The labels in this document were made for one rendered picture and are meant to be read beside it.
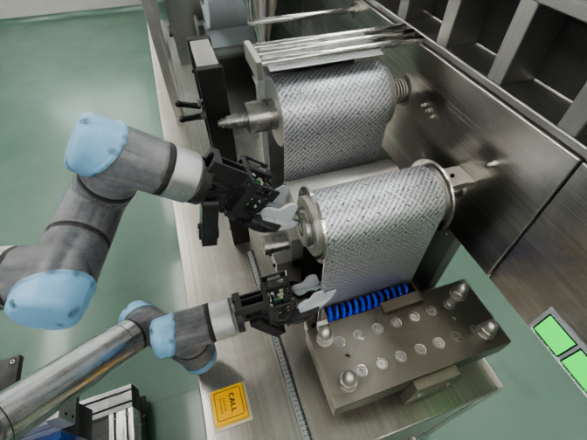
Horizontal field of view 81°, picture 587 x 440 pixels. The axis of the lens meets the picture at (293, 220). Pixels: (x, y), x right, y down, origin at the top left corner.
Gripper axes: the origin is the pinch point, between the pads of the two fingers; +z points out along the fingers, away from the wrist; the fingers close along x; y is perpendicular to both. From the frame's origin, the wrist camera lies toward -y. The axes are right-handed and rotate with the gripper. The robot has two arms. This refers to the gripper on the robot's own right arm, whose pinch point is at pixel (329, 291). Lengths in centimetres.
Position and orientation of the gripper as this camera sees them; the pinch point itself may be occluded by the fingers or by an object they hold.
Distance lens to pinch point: 74.7
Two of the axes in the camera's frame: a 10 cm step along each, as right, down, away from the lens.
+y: 0.0, -6.5, -7.6
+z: 9.5, -2.4, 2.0
